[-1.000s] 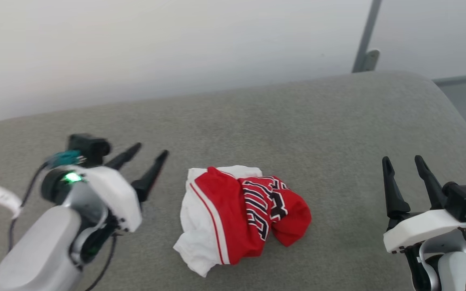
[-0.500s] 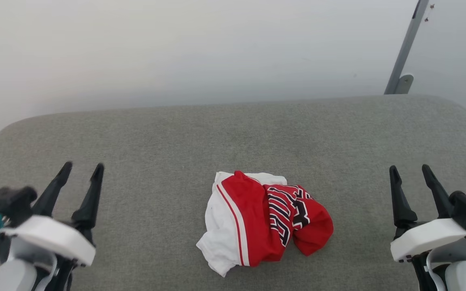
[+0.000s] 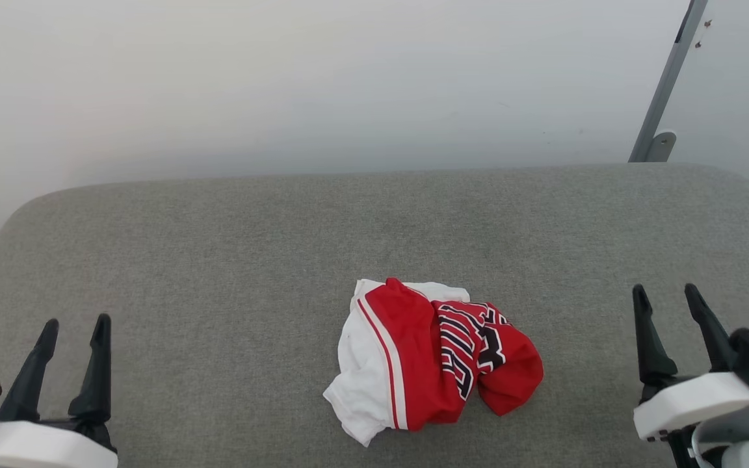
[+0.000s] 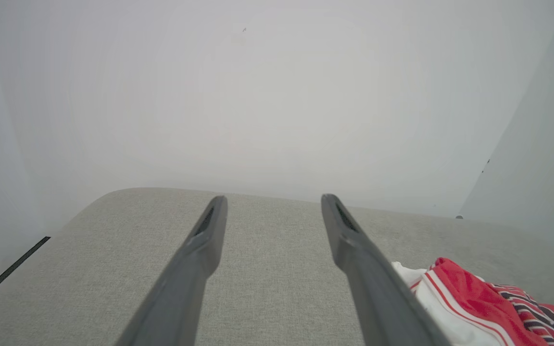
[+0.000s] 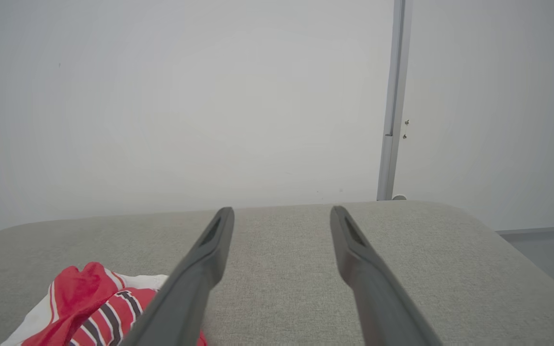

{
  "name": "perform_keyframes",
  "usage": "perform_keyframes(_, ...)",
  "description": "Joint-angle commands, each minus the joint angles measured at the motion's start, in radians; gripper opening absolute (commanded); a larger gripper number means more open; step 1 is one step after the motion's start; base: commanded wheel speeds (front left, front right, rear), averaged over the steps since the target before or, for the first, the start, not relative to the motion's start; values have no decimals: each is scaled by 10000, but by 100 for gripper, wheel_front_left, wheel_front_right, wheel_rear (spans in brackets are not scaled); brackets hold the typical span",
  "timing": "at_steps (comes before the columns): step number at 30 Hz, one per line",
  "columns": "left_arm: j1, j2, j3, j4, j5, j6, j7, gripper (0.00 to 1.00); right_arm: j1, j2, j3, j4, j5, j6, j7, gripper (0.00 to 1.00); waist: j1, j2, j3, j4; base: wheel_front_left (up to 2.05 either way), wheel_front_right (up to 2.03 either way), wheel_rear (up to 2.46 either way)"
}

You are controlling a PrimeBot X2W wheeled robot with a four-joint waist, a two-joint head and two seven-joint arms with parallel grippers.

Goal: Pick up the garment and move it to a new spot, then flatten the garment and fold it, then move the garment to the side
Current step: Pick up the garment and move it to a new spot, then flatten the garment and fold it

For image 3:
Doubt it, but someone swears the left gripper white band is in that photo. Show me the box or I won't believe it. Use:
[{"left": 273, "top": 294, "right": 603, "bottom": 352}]
[{"left": 0, "top": 314, "right": 119, "bottom": 468}]

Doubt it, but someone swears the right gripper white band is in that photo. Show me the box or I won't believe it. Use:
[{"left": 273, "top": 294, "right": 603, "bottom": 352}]
[{"left": 633, "top": 283, "right": 749, "bottom": 468}]

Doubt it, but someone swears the red and white jersey garment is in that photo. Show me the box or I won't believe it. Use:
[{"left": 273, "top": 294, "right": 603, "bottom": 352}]
[{"left": 322, "top": 278, "right": 544, "bottom": 448}]

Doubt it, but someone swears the grey fabric sofa cushion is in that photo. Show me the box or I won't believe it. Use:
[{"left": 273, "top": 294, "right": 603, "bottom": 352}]
[{"left": 0, "top": 162, "right": 749, "bottom": 468}]

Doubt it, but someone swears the grey round pole foot bracket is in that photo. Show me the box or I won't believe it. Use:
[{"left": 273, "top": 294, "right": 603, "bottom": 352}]
[{"left": 646, "top": 131, "right": 677, "bottom": 163}]

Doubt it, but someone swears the grey metal frame pole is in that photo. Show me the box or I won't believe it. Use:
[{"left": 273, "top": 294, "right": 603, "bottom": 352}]
[{"left": 628, "top": 0, "right": 709, "bottom": 163}]

